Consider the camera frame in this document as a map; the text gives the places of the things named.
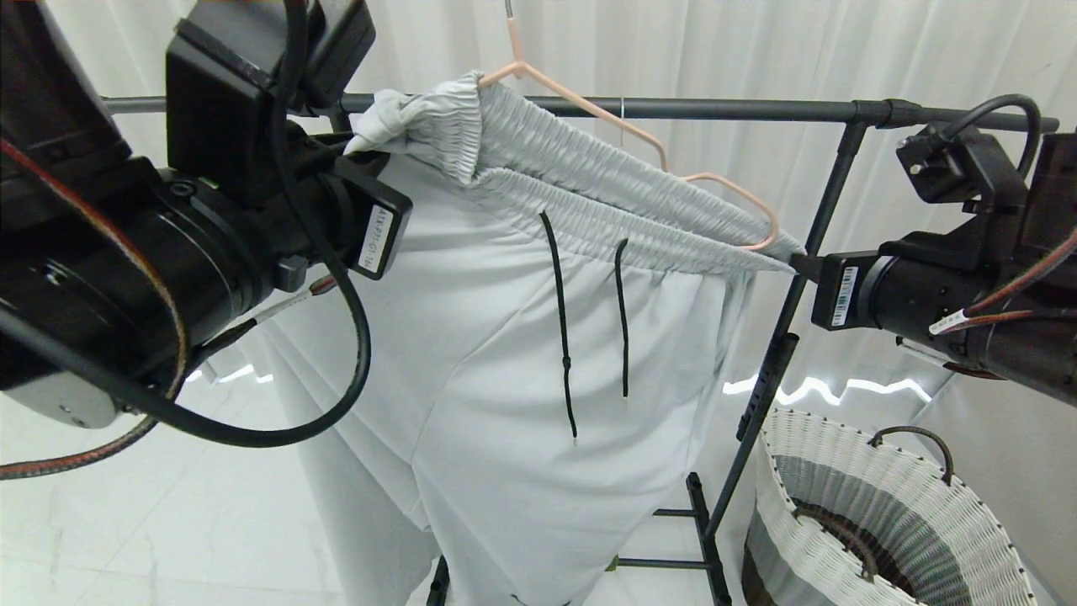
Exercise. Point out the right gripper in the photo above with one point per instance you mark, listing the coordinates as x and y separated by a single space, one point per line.
909 295

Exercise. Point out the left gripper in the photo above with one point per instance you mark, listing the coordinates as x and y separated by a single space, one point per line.
236 252

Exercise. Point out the pale grey garment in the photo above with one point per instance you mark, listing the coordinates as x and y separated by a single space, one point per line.
505 379

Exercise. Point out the pink clothes hanger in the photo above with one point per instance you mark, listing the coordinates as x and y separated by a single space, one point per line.
623 111
589 99

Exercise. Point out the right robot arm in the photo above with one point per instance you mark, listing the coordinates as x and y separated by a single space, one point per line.
1043 353

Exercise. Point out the white laundry basket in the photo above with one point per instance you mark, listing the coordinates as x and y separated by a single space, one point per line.
951 488

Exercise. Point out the black clothes rack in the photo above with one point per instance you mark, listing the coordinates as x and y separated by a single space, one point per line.
757 109

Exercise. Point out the white curtain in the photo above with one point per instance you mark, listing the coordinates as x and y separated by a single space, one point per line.
715 42

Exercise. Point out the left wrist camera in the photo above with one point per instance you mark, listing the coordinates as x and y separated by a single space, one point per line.
219 109

